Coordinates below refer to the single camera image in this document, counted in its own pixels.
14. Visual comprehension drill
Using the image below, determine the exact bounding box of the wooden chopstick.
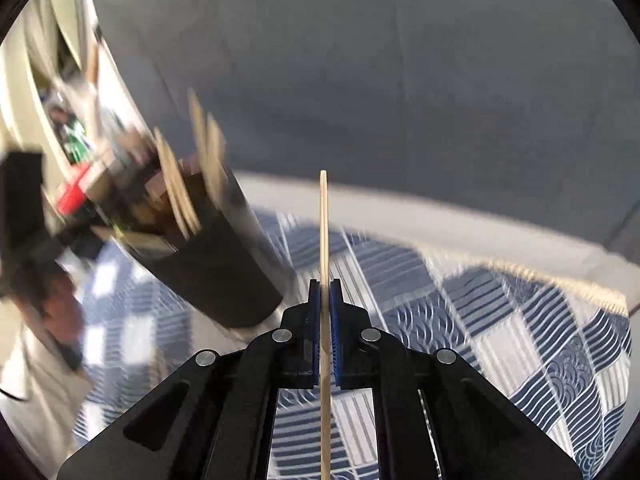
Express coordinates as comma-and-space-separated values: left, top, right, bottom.
205, 113, 227, 204
188, 89, 208, 193
153, 128, 201, 240
319, 170, 332, 480

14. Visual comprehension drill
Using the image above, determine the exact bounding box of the left hand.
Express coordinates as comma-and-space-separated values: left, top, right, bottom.
40, 270, 85, 356

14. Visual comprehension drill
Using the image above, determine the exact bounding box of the red bowl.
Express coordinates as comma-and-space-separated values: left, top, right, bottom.
55, 162, 92, 217

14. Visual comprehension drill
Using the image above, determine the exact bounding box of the green snack bag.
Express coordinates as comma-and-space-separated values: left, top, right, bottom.
50, 106, 91, 166

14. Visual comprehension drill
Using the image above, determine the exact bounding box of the black cylindrical utensil holder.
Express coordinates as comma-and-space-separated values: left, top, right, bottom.
120, 169, 294, 328

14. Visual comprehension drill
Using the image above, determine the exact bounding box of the wooden chopstick in holder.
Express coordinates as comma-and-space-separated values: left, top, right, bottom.
153, 128, 201, 240
188, 89, 208, 193
205, 113, 227, 204

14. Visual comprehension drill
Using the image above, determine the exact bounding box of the grey fabric backdrop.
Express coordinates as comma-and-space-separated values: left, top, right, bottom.
93, 0, 639, 259

